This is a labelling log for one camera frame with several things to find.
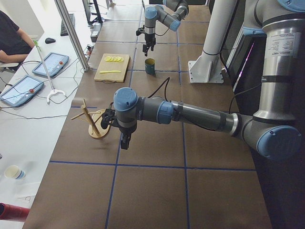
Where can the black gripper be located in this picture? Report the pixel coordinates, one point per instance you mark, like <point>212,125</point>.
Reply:
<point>126,131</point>
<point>149,39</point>

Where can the teal mug yellow inside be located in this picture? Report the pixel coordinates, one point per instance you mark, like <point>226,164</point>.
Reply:
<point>150,66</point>

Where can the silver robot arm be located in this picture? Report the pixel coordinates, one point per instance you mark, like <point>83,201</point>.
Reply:
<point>156,13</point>
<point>269,129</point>

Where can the wooden cup storage rack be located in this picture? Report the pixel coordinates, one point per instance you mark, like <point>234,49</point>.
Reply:
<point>94,119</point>

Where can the paper cup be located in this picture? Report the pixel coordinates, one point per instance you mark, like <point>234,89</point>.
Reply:
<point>14,172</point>

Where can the wooden cutting board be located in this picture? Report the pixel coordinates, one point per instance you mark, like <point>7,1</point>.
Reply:
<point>106,66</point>

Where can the metal reacher grabber tool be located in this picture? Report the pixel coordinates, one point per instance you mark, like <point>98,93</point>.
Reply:
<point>53,90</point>

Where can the teach pendant tablet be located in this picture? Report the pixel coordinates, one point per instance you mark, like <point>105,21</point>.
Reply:
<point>22,91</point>
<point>54,63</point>

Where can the black computer mouse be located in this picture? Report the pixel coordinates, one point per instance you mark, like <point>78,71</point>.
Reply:
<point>49,40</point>

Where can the person in black shirt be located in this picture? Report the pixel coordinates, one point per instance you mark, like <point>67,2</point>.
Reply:
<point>15,43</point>

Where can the red cylinder object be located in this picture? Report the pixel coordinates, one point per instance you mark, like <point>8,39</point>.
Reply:
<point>13,213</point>

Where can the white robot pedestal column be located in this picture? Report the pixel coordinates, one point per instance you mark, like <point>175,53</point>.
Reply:
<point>207,68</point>

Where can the aluminium frame post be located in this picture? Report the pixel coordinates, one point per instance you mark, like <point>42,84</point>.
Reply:
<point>72,33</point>

